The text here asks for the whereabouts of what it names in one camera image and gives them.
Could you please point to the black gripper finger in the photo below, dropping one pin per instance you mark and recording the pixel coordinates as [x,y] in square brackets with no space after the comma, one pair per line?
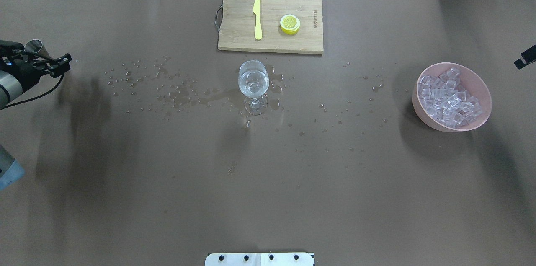
[526,58]

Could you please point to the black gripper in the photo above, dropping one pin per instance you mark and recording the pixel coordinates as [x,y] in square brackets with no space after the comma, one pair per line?
[26,71]

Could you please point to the steel double jigger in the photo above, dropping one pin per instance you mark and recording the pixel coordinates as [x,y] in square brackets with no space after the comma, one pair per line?
[36,50]

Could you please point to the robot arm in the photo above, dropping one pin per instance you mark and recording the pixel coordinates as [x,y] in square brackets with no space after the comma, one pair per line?
[11,89]

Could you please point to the pile of clear ice cubes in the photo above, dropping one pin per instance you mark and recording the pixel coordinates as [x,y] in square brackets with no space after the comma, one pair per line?
[447,101]

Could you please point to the clear wine glass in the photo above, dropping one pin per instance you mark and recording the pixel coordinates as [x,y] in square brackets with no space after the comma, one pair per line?
[253,83]

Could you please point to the pink plastic bowl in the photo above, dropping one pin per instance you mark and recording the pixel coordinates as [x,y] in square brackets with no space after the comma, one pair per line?
[474,84]

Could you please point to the brown table mat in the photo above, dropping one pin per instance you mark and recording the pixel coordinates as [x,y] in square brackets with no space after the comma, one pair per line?
[146,155]

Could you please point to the wooden cutting board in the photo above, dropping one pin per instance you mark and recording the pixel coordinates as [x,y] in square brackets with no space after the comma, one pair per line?
[236,31]

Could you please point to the yellow plastic knife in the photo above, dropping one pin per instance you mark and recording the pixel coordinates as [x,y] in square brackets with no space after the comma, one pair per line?
[258,34]

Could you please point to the yellow lemon half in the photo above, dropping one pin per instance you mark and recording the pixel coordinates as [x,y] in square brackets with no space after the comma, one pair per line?
[290,24]

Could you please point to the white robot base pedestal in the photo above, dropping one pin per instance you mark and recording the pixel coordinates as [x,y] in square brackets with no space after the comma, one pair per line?
[261,259]

